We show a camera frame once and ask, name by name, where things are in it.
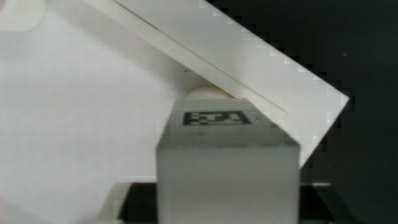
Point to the white square tabletop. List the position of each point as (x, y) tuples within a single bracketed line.
[(104, 59)]

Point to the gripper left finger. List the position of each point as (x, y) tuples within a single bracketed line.
[(112, 204)]

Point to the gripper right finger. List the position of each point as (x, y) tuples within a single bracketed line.
[(327, 209)]

